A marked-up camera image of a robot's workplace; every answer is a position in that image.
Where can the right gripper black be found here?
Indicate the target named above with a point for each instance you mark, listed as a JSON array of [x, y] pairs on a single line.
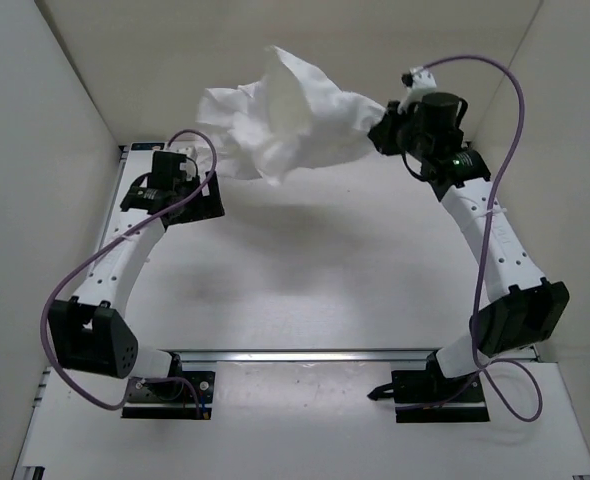
[[391, 118]]

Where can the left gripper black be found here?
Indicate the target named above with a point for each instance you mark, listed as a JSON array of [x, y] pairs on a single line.
[[207, 205]]

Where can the white pleated skirt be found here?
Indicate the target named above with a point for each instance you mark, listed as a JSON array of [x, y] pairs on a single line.
[[293, 117]]

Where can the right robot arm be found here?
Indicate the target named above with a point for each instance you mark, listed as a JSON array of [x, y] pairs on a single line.
[[523, 307]]

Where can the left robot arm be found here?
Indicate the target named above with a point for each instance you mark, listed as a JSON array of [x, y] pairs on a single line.
[[88, 332]]

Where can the left blue corner label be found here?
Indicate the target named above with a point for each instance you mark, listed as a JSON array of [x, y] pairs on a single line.
[[147, 146]]

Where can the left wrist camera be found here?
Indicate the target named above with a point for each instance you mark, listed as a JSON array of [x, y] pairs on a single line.
[[171, 169]]

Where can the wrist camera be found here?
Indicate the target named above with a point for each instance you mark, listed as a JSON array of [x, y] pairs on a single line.
[[418, 82], [171, 169]]

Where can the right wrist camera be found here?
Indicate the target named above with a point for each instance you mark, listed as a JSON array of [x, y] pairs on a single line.
[[418, 82]]

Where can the aluminium left side rail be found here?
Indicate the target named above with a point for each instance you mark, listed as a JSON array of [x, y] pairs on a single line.
[[124, 150]]

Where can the aluminium front rail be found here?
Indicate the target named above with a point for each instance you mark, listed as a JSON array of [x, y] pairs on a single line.
[[303, 356]]

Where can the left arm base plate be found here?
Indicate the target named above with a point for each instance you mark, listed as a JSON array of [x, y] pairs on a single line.
[[175, 401]]

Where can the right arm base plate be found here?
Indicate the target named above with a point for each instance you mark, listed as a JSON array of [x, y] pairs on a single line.
[[419, 398]]

